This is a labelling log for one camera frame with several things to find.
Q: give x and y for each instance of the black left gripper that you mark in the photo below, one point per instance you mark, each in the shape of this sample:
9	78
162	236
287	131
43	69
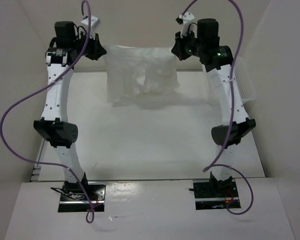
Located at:
97	50

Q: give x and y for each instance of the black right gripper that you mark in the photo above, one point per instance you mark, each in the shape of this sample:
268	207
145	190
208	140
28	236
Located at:
178	49

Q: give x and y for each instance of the white pleated skirt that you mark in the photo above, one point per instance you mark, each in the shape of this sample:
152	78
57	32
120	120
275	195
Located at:
137	71

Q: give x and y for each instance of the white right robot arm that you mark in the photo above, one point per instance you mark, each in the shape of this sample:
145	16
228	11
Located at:
200	38

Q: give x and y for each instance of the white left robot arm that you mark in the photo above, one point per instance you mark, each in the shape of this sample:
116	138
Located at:
68	45

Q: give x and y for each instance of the white perforated plastic basket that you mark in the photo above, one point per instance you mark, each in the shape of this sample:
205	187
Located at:
244	83

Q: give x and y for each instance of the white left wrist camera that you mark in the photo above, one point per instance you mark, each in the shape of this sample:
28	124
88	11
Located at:
90	23

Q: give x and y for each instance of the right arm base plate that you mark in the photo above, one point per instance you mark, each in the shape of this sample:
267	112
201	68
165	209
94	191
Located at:
206	199

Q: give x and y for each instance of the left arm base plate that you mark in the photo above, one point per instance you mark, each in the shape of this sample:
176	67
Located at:
75	201

